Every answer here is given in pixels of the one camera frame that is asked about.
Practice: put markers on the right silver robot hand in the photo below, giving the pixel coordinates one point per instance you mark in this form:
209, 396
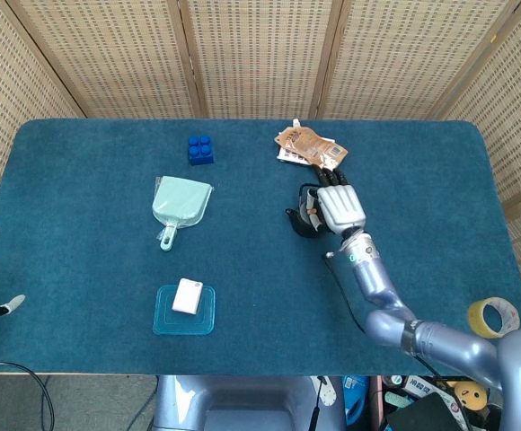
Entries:
341, 208

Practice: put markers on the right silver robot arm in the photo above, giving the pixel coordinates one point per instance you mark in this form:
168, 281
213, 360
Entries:
440, 336

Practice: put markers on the black cast iron teapot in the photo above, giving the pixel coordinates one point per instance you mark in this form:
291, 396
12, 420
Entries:
303, 230

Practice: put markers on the clear blue plastic container lid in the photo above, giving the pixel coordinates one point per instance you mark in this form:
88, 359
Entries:
164, 321

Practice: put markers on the brown spouted drink pouch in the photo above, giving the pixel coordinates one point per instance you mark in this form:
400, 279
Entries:
307, 143

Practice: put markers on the blue carpet table cover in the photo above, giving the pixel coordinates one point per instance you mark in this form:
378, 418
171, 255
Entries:
260, 269

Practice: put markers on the blue toy building brick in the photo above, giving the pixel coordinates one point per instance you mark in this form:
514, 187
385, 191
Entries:
200, 152

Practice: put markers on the green dustpan in plastic bag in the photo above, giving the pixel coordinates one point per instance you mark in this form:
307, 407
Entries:
179, 199

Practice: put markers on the woven wooden folding screen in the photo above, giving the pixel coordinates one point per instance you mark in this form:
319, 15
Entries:
260, 54

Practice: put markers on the yellowish packing tape roll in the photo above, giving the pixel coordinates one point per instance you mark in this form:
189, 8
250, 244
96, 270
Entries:
478, 321

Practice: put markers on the white tissue pack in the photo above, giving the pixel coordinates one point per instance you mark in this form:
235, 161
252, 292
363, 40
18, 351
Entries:
188, 297

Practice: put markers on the blue plastic package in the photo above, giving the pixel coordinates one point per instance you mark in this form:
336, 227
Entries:
357, 399

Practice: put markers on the silver robot torso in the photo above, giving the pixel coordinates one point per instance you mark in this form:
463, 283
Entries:
242, 404

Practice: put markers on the black box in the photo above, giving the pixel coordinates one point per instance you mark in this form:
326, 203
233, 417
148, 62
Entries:
426, 415

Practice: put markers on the yellow plush toy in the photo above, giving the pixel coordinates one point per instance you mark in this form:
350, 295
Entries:
469, 395

